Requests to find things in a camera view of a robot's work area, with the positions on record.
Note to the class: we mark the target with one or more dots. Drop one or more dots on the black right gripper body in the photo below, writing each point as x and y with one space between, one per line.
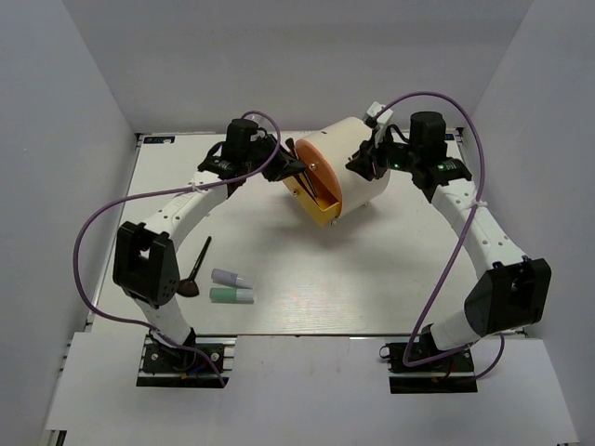
398 156

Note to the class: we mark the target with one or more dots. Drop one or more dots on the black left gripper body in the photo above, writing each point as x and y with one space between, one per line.
262 149

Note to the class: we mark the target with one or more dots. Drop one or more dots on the yellow organizer drawer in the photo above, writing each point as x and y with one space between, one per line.
324 204

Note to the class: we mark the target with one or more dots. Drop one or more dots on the black makeup brush slim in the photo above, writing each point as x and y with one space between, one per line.
290 144

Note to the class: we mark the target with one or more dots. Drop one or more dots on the cream round drawer organizer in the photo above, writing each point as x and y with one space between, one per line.
340 175

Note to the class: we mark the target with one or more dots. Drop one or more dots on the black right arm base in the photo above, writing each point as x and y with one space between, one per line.
454 374

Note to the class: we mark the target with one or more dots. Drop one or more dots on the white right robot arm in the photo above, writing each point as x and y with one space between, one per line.
512 287

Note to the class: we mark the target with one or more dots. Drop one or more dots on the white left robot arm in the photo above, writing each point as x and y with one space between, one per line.
145 262

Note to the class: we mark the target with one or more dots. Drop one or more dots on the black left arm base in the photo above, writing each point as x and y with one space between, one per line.
165 367

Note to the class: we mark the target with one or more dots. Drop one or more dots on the black fan makeup brush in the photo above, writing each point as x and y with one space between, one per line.
188 287

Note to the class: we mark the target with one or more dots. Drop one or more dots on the lilac white cosmetic tube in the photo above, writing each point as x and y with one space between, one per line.
231 279

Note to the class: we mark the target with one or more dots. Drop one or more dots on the green white cosmetic tube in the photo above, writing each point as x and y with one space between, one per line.
232 296

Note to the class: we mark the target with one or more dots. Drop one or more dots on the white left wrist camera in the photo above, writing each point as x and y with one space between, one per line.
263 124

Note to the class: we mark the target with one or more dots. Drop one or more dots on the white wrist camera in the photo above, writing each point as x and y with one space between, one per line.
379 118
263 124

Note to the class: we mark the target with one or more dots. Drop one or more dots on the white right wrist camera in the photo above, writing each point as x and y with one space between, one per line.
379 118

